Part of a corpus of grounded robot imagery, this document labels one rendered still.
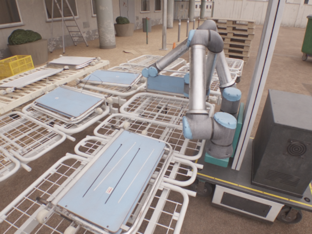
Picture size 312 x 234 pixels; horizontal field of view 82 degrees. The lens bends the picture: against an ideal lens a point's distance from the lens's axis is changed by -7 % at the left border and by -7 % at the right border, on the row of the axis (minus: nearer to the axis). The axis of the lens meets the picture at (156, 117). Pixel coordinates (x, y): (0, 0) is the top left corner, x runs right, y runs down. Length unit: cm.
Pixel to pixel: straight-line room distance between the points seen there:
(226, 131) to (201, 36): 64
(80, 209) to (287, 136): 118
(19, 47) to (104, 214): 573
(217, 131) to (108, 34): 675
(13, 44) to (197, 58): 566
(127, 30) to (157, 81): 867
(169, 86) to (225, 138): 112
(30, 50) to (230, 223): 599
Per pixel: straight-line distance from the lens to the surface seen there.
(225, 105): 170
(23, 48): 633
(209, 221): 167
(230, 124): 124
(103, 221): 101
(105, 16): 759
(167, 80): 219
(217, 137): 127
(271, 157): 139
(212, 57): 151
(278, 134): 130
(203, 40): 139
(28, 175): 226
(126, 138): 140
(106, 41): 767
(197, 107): 125
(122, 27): 1075
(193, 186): 171
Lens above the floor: 140
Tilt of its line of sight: 30 degrees down
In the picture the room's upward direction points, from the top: straight up
